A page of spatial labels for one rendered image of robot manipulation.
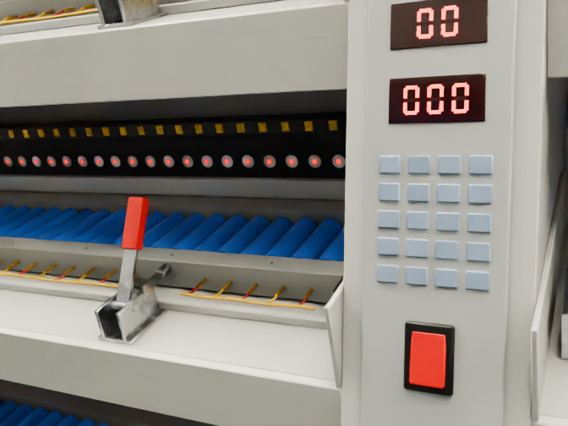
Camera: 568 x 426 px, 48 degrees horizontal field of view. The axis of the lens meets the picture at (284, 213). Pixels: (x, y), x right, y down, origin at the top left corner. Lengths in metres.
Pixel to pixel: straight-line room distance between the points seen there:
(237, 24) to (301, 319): 0.18
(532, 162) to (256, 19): 0.16
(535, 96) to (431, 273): 0.09
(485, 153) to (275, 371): 0.17
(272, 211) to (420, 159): 0.22
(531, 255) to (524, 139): 0.05
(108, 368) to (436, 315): 0.22
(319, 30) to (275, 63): 0.03
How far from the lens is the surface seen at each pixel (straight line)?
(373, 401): 0.34
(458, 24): 0.32
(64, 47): 0.46
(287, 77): 0.37
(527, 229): 0.31
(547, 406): 0.34
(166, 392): 0.42
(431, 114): 0.32
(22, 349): 0.49
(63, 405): 0.69
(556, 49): 0.33
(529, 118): 0.32
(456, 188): 0.31
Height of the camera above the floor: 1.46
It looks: 3 degrees down
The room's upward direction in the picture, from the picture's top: 1 degrees clockwise
